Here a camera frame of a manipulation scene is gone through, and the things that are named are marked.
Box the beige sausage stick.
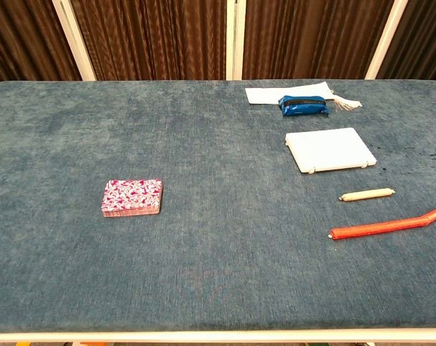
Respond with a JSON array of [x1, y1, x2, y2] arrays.
[[339, 187, 396, 203]]

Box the blue zip pouch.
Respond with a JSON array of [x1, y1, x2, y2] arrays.
[[277, 94, 330, 118]]

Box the brown curtain panel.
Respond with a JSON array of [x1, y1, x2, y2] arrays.
[[378, 0, 436, 81], [0, 0, 82, 89], [242, 0, 396, 81], [68, 0, 228, 81]]

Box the white flat plastic case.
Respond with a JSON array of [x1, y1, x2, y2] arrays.
[[285, 127, 378, 176]]

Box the blue velvet table cover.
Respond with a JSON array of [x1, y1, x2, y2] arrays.
[[0, 79, 436, 333]]

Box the long red sausage stick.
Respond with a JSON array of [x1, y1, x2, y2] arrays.
[[327, 198, 436, 241]]

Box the white tassel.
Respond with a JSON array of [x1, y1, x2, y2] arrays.
[[331, 94, 363, 112]]

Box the white screen frame post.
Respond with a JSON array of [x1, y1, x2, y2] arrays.
[[364, 0, 409, 80], [225, 0, 246, 81], [51, 0, 97, 81]]

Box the pink floral patterned box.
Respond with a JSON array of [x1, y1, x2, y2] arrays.
[[101, 178, 164, 212]]

